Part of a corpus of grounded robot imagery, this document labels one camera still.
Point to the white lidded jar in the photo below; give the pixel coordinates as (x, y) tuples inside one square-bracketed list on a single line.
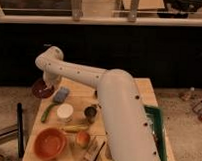
[(64, 112)]

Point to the orange peach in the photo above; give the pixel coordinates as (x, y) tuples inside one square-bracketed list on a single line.
[(82, 139)]

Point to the orange bowl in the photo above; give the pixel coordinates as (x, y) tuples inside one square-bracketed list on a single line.
[(49, 143)]

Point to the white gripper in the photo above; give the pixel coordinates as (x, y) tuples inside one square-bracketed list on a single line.
[(51, 80)]

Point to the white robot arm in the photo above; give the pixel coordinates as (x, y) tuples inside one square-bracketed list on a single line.
[(130, 136)]

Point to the black pole stand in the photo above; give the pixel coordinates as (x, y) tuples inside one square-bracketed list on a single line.
[(20, 131)]

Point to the metal measuring cup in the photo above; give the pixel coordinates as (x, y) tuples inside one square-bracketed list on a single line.
[(90, 114)]

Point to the green cucumber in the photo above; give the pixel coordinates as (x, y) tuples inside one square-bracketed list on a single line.
[(46, 112)]

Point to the green tray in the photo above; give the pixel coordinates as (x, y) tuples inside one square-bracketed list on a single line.
[(155, 116)]

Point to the dark red bowl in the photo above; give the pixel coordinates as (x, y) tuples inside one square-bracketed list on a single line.
[(40, 90)]

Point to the yellow banana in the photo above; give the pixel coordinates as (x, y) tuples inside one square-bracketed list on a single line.
[(75, 128)]

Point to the blue sponge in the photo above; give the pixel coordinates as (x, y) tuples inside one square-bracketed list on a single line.
[(61, 95)]

